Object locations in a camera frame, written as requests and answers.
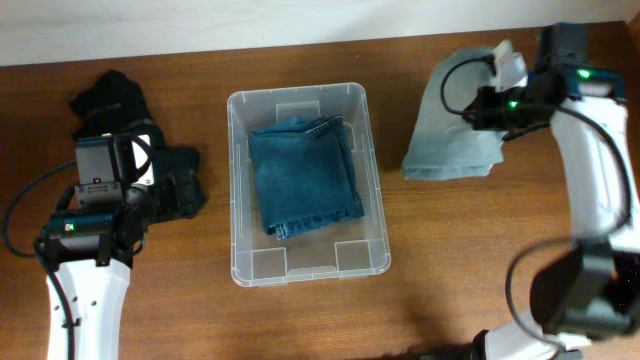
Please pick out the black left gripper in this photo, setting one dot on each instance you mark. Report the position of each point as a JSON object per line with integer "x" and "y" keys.
{"x": 177, "y": 204}

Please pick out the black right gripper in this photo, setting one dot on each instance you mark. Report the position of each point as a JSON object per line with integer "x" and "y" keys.
{"x": 483, "y": 116}

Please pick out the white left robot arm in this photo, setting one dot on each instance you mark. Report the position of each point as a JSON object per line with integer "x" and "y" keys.
{"x": 88, "y": 246}

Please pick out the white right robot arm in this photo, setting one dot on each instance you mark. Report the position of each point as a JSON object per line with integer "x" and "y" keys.
{"x": 591, "y": 292}

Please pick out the black folded garment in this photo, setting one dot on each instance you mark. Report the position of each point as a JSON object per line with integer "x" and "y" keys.
{"x": 116, "y": 105}

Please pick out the dark blue jeans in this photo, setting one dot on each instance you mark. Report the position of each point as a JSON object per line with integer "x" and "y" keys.
{"x": 304, "y": 176}

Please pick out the light blue jeans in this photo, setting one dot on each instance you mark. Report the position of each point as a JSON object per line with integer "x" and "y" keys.
{"x": 443, "y": 146}

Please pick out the clear plastic storage bin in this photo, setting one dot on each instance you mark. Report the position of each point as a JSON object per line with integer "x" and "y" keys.
{"x": 351, "y": 249}

